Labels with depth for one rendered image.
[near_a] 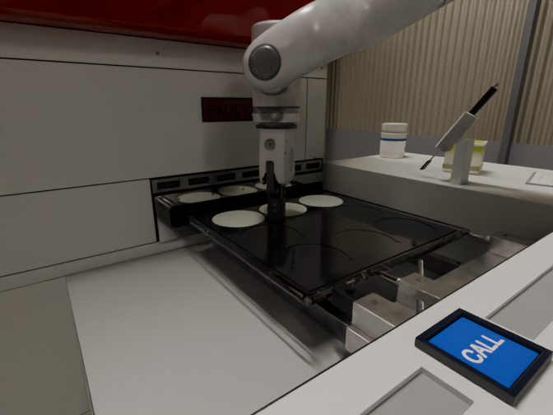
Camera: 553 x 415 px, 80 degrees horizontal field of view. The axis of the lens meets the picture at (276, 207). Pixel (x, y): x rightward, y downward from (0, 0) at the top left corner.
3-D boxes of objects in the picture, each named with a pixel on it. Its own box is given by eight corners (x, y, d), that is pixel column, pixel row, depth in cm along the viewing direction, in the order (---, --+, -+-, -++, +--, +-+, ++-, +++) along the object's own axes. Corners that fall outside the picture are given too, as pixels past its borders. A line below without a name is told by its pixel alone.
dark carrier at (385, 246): (194, 218, 65) (193, 215, 65) (322, 193, 85) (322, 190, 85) (309, 295, 39) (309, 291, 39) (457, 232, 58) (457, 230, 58)
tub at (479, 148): (440, 171, 75) (444, 141, 73) (447, 167, 80) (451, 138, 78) (478, 175, 70) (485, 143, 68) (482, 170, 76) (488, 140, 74)
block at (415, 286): (396, 300, 40) (398, 277, 39) (411, 291, 42) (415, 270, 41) (462, 335, 34) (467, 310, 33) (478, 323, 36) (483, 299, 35)
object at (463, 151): (429, 180, 66) (439, 110, 62) (440, 178, 68) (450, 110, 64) (461, 185, 61) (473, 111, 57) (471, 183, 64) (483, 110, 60)
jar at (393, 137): (374, 156, 98) (377, 123, 95) (388, 154, 102) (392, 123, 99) (394, 159, 92) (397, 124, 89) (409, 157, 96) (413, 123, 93)
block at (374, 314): (350, 324, 36) (352, 300, 35) (371, 313, 38) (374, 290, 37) (418, 369, 30) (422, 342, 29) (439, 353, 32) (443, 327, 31)
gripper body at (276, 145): (291, 121, 53) (290, 188, 57) (301, 118, 63) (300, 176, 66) (247, 120, 55) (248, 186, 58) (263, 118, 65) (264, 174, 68)
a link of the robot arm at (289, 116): (295, 107, 53) (295, 126, 54) (303, 107, 61) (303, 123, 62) (245, 107, 55) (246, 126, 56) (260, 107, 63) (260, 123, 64)
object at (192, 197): (157, 240, 67) (152, 194, 64) (318, 204, 92) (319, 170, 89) (160, 243, 66) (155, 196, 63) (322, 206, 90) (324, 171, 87)
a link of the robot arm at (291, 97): (297, 107, 53) (302, 107, 62) (299, 14, 49) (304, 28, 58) (246, 107, 54) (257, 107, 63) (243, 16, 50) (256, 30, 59)
